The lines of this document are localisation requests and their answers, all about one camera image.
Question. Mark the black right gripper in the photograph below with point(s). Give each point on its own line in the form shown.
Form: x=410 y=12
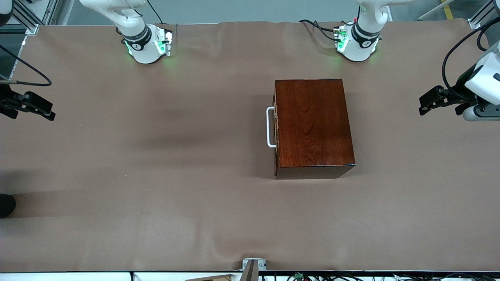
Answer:
x=7 y=100

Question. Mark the black round object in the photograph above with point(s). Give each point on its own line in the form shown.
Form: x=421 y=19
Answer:
x=6 y=206

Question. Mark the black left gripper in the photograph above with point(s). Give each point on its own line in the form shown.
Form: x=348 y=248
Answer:
x=459 y=92

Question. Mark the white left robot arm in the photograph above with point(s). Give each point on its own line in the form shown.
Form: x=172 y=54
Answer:
x=361 y=48

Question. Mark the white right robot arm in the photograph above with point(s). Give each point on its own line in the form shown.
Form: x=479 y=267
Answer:
x=142 y=47

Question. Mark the grey metal bracket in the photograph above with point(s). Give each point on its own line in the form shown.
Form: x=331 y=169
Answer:
x=262 y=265

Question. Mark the dark brown wooden cabinet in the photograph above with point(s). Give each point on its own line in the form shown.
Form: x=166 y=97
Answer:
x=312 y=125

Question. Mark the aluminium frame profile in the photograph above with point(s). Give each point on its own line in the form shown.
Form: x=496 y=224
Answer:
x=478 y=19
x=23 y=17

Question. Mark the green connector plug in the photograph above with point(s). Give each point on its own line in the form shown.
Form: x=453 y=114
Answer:
x=299 y=276

